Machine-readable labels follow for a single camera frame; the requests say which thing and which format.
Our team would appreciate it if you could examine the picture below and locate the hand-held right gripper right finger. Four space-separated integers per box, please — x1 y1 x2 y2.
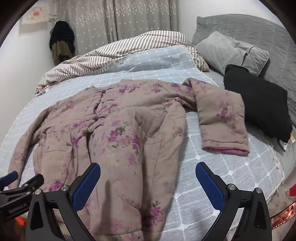
195 162 273 241

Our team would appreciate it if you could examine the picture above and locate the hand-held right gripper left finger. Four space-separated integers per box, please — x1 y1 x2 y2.
26 162 101 241

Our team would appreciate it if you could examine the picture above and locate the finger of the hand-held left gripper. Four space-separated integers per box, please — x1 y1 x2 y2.
0 171 19 191
0 174 44 200

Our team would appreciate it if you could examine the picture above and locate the floral padded jacket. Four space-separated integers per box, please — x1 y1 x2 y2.
8 77 250 241

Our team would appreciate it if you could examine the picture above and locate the orange object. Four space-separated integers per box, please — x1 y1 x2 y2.
14 217 28 233

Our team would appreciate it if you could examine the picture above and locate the blue checked bedspread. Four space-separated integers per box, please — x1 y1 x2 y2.
0 45 287 241

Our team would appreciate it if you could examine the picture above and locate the floral mattress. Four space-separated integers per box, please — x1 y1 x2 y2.
266 176 292 219

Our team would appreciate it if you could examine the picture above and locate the grey bed sheet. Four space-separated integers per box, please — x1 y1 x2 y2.
207 68 296 200

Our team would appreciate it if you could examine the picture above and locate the orange printed strip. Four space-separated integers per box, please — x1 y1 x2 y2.
270 202 296 230

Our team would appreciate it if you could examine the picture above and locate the black pillow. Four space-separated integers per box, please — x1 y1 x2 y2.
223 64 293 144

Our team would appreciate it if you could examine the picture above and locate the hanging olive garment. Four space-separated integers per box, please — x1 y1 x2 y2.
51 41 70 66

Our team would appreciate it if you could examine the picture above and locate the grey pillow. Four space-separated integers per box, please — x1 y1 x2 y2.
195 31 270 77

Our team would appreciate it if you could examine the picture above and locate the striped duvet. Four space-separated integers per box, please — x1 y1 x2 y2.
35 30 210 96

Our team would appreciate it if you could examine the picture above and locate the hanging black garment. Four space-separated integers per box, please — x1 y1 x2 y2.
49 21 75 55

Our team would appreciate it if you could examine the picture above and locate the grey star-print curtain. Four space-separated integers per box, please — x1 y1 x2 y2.
50 0 179 57

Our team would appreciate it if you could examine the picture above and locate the wall picture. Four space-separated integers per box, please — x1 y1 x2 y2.
18 6 50 35

